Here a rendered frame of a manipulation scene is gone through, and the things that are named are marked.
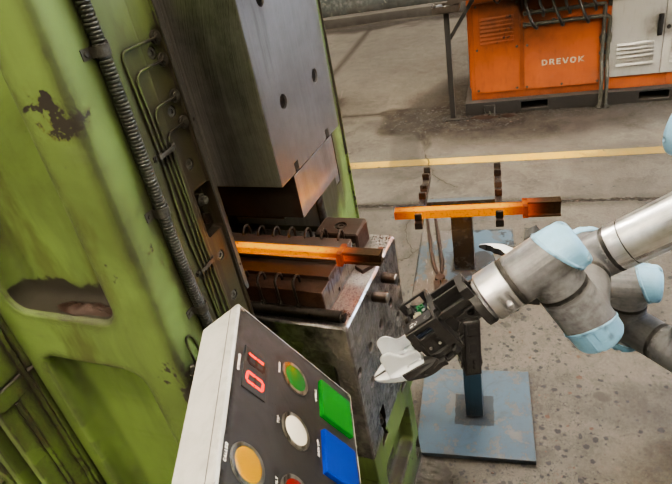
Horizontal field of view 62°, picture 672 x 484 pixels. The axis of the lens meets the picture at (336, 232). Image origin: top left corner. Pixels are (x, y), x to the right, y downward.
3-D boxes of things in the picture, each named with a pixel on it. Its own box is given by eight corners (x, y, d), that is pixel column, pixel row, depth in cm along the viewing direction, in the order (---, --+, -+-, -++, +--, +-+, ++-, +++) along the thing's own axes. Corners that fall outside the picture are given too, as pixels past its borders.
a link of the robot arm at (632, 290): (660, 315, 105) (666, 279, 101) (596, 310, 109) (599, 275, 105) (657, 290, 111) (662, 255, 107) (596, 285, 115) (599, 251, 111)
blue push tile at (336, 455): (356, 450, 86) (324, 426, 83) (361, 495, 80) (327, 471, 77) (347, 456, 87) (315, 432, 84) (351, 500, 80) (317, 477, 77)
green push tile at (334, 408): (350, 401, 95) (321, 378, 91) (354, 437, 88) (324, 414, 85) (342, 406, 95) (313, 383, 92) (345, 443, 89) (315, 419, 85)
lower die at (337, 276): (355, 264, 141) (350, 236, 136) (327, 315, 125) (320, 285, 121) (216, 254, 157) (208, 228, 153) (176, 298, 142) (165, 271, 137)
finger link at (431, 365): (397, 360, 86) (443, 330, 83) (404, 366, 87) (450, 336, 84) (403, 382, 82) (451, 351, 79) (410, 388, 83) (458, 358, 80)
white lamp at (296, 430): (315, 429, 80) (309, 409, 78) (302, 457, 76) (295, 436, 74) (295, 425, 81) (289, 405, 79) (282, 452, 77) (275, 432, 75)
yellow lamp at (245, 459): (272, 462, 67) (263, 439, 65) (254, 497, 64) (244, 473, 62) (250, 457, 69) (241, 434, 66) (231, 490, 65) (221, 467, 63)
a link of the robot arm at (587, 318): (628, 299, 84) (588, 246, 82) (629, 350, 76) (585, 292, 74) (579, 315, 89) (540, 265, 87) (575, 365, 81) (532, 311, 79)
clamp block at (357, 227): (370, 238, 150) (366, 217, 147) (360, 256, 143) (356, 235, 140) (329, 236, 154) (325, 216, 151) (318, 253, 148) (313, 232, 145)
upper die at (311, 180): (338, 173, 127) (331, 134, 123) (304, 218, 112) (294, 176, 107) (188, 172, 144) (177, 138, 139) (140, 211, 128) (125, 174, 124)
